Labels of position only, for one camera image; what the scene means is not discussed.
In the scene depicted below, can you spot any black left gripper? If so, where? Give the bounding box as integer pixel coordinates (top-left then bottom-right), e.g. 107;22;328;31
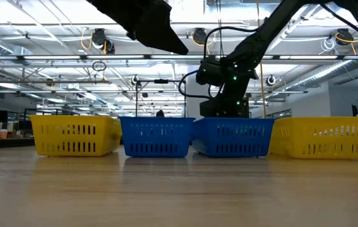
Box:
85;0;189;56

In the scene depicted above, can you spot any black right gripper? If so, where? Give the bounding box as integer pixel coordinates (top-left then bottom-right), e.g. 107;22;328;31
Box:
200;98;249;119

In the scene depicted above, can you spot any blue plastic slotted basket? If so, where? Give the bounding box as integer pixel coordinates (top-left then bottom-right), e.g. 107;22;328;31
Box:
191;117;275;158
118;116;196;158

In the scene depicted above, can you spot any yellow plastic slotted basket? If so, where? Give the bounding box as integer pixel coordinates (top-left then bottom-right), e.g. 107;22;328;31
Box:
28;115;122;158
268;116;358;160

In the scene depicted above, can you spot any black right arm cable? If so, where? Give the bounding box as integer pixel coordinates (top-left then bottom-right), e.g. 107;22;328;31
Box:
177;26;260;100

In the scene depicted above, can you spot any black background frame rig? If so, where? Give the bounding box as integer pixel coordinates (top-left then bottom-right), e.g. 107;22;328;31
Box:
134;78;188;118

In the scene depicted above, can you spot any black hanging cable loop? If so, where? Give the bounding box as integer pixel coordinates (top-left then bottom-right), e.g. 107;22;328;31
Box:
91;60;107;73

